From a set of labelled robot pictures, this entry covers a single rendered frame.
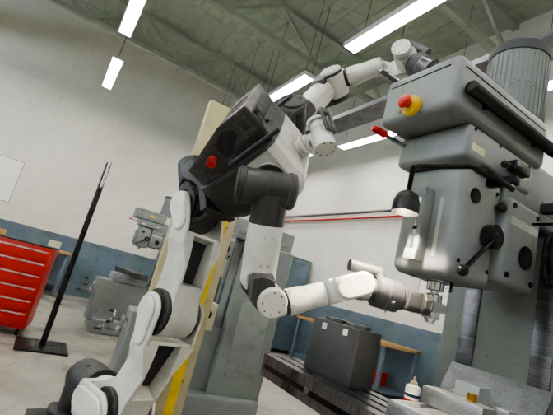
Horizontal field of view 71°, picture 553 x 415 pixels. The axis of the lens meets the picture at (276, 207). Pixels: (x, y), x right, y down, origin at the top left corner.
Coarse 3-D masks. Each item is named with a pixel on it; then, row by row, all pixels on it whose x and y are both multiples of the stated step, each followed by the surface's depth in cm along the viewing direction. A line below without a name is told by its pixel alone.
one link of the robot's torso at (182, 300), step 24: (168, 240) 127; (192, 240) 123; (216, 240) 131; (168, 264) 126; (192, 264) 128; (168, 288) 121; (192, 288) 123; (168, 312) 116; (192, 312) 122; (168, 336) 121
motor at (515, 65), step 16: (496, 48) 140; (512, 48) 135; (528, 48) 133; (544, 48) 132; (496, 64) 138; (512, 64) 133; (528, 64) 131; (544, 64) 132; (496, 80) 136; (512, 80) 132; (528, 80) 130; (544, 80) 131; (512, 96) 130; (528, 96) 129; (544, 96) 131; (544, 112) 131
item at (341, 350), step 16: (320, 320) 142; (336, 320) 140; (320, 336) 140; (336, 336) 135; (352, 336) 130; (368, 336) 130; (320, 352) 138; (336, 352) 132; (352, 352) 127; (368, 352) 130; (320, 368) 135; (336, 368) 130; (352, 368) 126; (368, 368) 130; (352, 384) 125; (368, 384) 130
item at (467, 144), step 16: (448, 128) 111; (464, 128) 106; (416, 144) 119; (432, 144) 113; (448, 144) 108; (464, 144) 104; (480, 144) 106; (496, 144) 110; (400, 160) 122; (416, 160) 117; (432, 160) 112; (448, 160) 108; (464, 160) 106; (480, 160) 106; (496, 160) 110; (512, 160) 114; (528, 192) 118
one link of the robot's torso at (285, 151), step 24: (264, 96) 114; (288, 96) 120; (240, 120) 103; (264, 120) 106; (288, 120) 120; (216, 144) 108; (240, 144) 106; (264, 144) 105; (288, 144) 111; (192, 168) 115; (216, 168) 112; (264, 168) 103; (288, 168) 106; (216, 192) 116; (240, 216) 122
